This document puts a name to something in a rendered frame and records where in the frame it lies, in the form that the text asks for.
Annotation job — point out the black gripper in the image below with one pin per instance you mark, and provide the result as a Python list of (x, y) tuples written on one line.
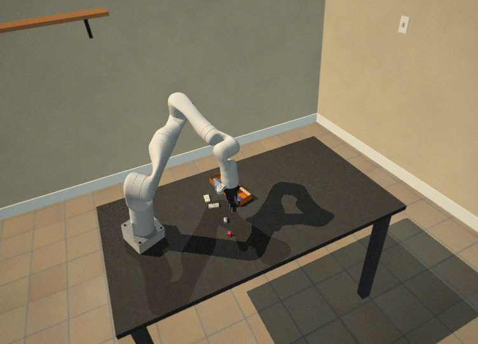
[(231, 195)]

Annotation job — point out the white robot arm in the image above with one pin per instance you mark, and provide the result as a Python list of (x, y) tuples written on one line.
[(140, 189)]

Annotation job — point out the orange labelled bins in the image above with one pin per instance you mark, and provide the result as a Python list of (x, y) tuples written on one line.
[(242, 192)]

